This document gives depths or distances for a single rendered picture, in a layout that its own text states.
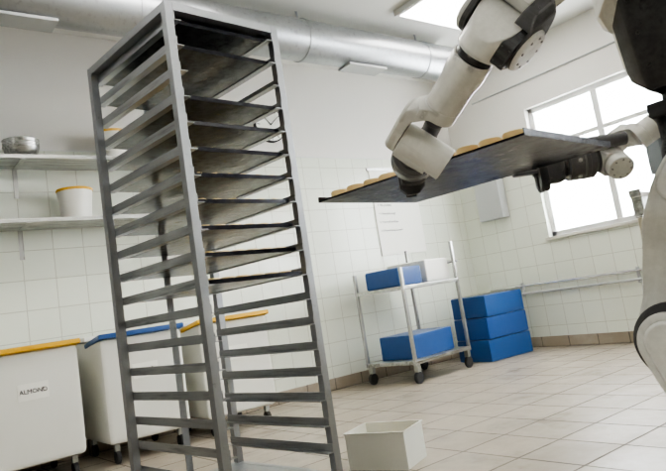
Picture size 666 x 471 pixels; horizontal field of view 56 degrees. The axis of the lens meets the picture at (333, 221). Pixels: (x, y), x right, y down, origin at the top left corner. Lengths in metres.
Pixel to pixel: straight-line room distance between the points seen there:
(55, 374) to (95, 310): 0.88
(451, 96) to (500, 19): 0.15
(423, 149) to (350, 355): 4.72
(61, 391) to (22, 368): 0.25
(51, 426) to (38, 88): 2.36
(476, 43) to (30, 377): 3.34
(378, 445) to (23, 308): 2.66
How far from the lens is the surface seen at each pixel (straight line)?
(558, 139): 1.40
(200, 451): 2.23
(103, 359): 4.08
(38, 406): 3.99
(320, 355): 2.31
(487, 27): 1.08
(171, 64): 2.21
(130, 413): 2.59
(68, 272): 4.74
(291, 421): 2.50
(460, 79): 1.09
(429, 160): 1.17
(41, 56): 5.14
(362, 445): 2.96
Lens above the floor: 0.74
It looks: 7 degrees up
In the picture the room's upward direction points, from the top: 9 degrees counter-clockwise
